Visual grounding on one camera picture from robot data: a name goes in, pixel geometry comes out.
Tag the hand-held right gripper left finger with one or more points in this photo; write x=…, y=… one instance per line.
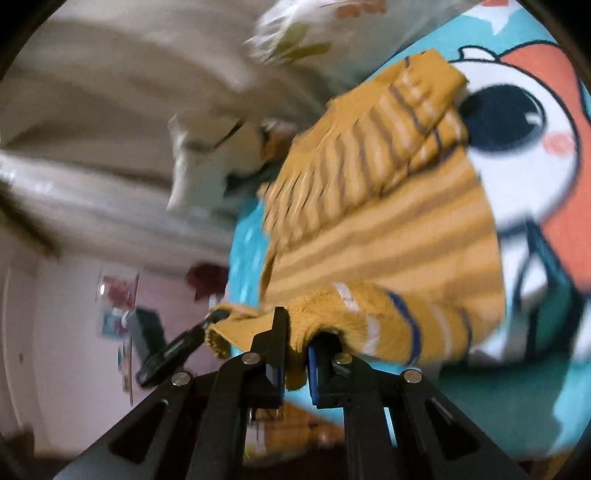
x=273, y=369

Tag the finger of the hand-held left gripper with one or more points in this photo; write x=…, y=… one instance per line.
x=178, y=348

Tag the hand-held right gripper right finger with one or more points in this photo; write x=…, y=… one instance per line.
x=314, y=369

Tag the yellow striped knit sweater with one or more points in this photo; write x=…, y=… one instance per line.
x=369, y=240

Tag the dark red hanging cloth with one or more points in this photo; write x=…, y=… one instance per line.
x=207, y=279

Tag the white crumpled cloth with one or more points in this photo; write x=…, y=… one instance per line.
x=203, y=161

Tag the beige quilt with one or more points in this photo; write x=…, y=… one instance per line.
x=138, y=69

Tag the teal cartoon printed blanket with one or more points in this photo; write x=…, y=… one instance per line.
x=531, y=194

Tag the white floral pillow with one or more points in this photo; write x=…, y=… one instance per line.
x=323, y=32

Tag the wall poster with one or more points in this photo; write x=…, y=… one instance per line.
x=115, y=300

